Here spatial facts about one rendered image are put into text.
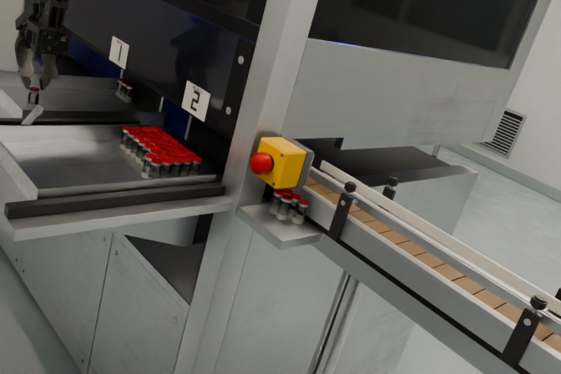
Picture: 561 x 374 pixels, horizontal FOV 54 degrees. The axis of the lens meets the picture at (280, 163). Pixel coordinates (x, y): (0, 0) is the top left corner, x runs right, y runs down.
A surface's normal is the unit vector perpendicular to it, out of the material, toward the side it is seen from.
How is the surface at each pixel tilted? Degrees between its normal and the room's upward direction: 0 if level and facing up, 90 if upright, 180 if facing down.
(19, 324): 0
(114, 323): 90
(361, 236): 90
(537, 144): 90
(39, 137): 90
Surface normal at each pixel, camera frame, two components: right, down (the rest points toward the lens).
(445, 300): -0.72, 0.05
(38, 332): 0.26, -0.91
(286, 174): 0.65, 0.42
